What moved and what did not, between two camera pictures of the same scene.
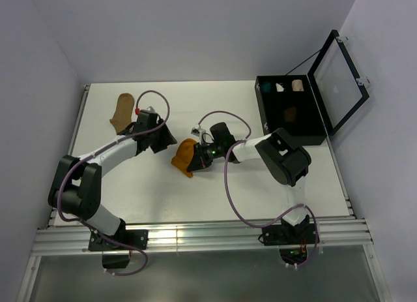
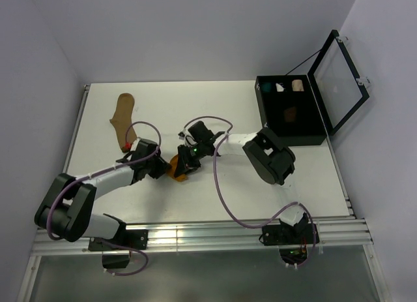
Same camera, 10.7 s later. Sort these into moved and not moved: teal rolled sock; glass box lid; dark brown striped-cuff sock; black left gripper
Moved: black left gripper
Not moved: glass box lid; dark brown striped-cuff sock; teal rolled sock
